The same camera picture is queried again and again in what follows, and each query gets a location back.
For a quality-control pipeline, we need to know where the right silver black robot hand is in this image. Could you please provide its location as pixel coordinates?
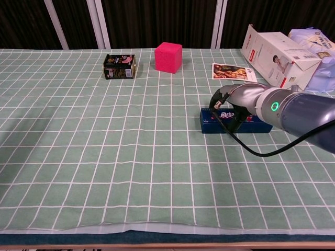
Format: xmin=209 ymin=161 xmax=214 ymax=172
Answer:
xmin=209 ymin=83 xmax=266 ymax=132

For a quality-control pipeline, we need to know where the blue glasses case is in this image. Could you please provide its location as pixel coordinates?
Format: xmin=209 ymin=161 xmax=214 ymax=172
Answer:
xmin=199 ymin=107 xmax=274 ymax=135

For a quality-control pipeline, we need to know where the printed photo card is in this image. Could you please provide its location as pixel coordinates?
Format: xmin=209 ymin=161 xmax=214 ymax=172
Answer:
xmin=211 ymin=62 xmax=259 ymax=84

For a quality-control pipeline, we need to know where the white red carton box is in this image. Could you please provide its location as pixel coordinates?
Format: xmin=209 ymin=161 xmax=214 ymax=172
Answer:
xmin=241 ymin=24 xmax=322 ymax=95

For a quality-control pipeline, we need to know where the light blue tissue pack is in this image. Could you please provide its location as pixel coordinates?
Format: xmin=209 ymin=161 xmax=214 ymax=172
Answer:
xmin=287 ymin=26 xmax=335 ymax=93

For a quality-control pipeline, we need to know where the pink foam cube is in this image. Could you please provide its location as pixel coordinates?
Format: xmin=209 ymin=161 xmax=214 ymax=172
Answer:
xmin=154 ymin=41 xmax=183 ymax=75

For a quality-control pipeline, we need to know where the black pleated curtain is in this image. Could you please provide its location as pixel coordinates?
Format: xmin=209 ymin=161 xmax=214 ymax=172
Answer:
xmin=0 ymin=0 xmax=335 ymax=50

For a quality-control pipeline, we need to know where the black luncheon meat tin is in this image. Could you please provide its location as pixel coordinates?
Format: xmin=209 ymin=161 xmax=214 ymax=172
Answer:
xmin=102 ymin=53 xmax=138 ymax=80

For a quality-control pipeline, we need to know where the green checkered tablecloth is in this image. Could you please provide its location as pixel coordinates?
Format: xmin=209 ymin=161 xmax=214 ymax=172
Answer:
xmin=0 ymin=48 xmax=335 ymax=235

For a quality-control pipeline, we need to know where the dark blue table underlay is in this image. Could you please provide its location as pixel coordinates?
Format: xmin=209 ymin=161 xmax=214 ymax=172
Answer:
xmin=0 ymin=229 xmax=335 ymax=246

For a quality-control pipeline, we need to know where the white metal frame post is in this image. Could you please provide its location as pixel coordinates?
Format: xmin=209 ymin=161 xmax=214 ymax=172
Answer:
xmin=210 ymin=0 xmax=228 ymax=49
xmin=86 ymin=0 xmax=112 ymax=50
xmin=43 ymin=0 xmax=70 ymax=50

